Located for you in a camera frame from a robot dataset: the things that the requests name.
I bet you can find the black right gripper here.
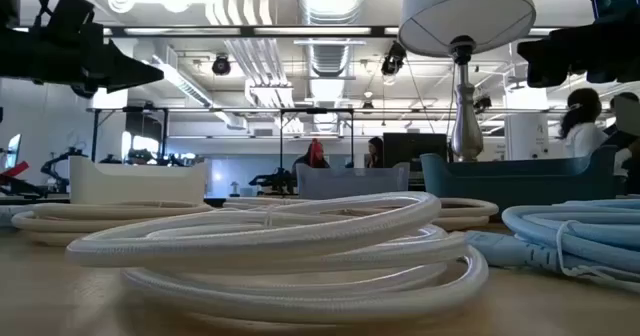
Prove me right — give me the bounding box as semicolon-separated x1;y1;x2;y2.
517;10;640;88

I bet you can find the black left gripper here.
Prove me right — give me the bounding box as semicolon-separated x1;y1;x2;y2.
0;23;165;100

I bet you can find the white USB cable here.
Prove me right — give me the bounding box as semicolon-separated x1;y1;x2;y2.
64;190;442;268
119;225;490;325

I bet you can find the person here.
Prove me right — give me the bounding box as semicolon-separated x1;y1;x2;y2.
603;90;640;195
365;135;385;170
558;87;609;160
292;138;331;171

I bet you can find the white shade silver table lamp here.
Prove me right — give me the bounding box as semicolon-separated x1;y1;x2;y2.
398;0;537;163

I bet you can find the white plastic bin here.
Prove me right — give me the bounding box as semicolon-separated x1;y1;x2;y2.
68;155;210;206

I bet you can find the blue plastic bin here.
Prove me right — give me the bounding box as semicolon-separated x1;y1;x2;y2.
419;144;620;216

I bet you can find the bright computer screen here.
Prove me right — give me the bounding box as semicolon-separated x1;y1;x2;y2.
3;133;24;170

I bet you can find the red bar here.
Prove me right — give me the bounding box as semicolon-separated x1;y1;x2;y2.
0;160;30;180

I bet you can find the black low equipment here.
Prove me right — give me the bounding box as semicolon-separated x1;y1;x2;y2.
0;175;49;200

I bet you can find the black computer monitor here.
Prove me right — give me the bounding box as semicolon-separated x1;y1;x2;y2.
383;132;450;170

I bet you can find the black robot device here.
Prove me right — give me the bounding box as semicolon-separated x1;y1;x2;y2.
248;168;299;197

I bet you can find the clear plastic bin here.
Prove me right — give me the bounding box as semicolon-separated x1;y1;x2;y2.
295;162;411;201

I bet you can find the black metal station frame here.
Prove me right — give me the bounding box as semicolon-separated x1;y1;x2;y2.
89;105;171;163
278;107;356;197

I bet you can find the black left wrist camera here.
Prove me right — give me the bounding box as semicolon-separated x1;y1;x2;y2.
49;0;96;40

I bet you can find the black ceiling camera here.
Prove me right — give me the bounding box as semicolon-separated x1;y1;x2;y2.
472;93;494;115
211;53;232;77
380;40;408;77

